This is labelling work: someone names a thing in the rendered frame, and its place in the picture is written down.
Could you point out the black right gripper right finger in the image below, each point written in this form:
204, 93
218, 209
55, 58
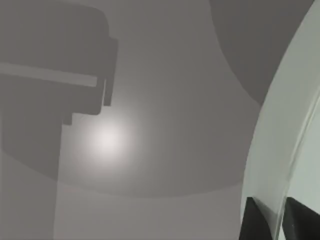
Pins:
302, 222

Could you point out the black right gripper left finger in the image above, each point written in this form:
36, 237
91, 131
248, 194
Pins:
252, 225

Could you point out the white cup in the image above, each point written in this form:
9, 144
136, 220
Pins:
275, 125

